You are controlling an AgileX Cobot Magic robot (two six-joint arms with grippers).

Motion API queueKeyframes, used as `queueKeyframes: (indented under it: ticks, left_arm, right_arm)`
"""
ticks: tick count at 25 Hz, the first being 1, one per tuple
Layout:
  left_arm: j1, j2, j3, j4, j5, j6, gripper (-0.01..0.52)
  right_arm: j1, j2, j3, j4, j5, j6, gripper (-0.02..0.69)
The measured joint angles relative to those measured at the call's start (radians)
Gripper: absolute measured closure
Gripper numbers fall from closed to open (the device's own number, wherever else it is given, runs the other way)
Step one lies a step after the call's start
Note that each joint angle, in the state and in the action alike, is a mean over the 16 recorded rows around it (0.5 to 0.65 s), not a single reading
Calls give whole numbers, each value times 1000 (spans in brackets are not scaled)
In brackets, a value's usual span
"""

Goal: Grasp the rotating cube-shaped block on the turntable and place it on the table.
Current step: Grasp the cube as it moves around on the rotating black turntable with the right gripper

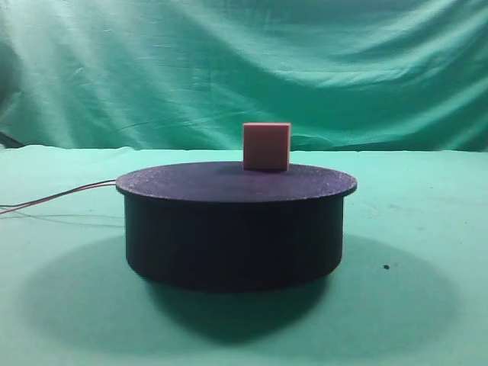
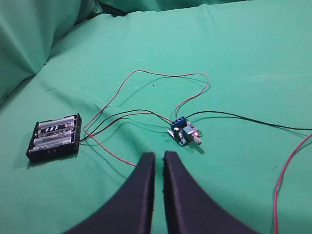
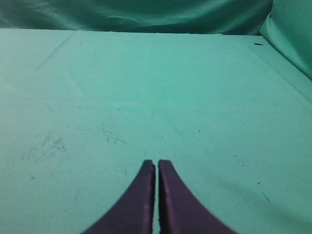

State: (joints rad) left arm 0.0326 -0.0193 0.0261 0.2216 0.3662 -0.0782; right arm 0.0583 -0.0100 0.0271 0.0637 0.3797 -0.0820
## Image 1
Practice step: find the pink cube block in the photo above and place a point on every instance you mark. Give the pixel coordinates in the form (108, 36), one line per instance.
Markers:
(266, 146)

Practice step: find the black round turntable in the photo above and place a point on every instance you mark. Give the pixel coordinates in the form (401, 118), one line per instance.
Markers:
(217, 227)

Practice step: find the green backdrop cloth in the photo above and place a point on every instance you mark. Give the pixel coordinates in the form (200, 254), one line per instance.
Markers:
(347, 75)

